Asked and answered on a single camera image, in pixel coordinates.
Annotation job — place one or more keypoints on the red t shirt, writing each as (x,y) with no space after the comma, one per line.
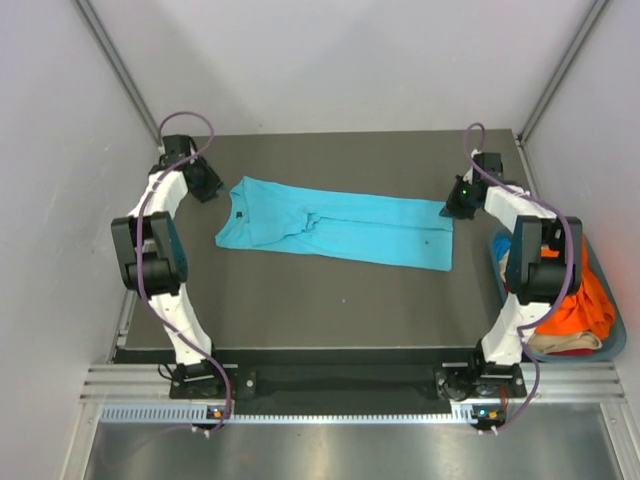
(570,352)

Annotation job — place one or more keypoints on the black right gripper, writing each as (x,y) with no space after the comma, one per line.
(452,208)

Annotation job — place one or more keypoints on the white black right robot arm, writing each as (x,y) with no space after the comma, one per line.
(543,265)

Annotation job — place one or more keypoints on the cyan t shirt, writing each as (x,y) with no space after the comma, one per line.
(269,216)

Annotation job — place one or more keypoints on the blue laundry basket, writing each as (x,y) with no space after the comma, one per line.
(582,346)

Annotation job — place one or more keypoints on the orange t shirt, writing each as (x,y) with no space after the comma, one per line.
(589,310)

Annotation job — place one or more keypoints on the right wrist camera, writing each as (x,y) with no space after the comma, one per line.
(469,175)

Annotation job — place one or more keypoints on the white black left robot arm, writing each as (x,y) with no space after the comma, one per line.
(151,258)

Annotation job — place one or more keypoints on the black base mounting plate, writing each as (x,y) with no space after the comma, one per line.
(336,380)

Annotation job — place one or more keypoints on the white slotted cable duct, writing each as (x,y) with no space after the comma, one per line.
(207,414)

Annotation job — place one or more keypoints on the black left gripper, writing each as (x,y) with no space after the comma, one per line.
(213,182)

